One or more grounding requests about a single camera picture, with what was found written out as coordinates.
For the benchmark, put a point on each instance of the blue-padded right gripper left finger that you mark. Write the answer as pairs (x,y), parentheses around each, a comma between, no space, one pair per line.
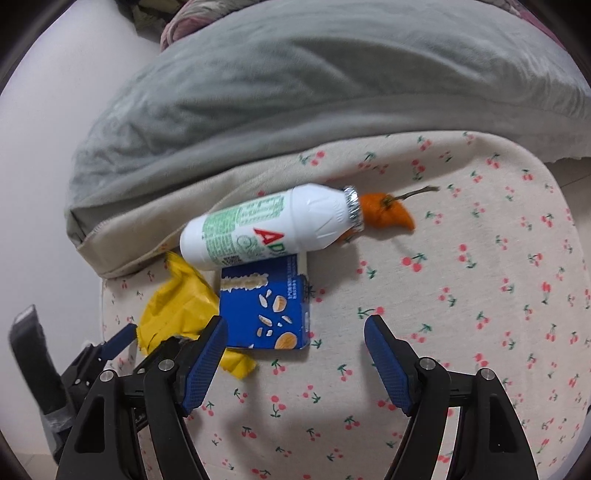
(104,444)

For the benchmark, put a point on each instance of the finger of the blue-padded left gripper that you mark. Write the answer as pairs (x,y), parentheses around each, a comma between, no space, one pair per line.
(176,349)
(114,346)

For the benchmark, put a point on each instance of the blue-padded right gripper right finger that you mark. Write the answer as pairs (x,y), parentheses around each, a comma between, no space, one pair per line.
(490,440)

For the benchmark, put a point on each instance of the yellow snack bag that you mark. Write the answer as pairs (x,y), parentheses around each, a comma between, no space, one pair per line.
(182,306)

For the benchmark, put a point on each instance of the blue almond drink carton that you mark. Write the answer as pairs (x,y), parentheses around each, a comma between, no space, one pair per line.
(266,304)

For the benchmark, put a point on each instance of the white AD milk bottle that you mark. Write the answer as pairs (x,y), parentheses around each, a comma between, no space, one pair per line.
(307,218)

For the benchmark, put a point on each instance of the orange fruit peel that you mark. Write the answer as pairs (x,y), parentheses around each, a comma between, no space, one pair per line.
(379,210)

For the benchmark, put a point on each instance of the grey duvet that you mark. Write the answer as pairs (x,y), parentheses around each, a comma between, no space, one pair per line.
(284,76)

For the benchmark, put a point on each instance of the pink grey quilt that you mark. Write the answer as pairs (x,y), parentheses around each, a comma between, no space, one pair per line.
(196,15)

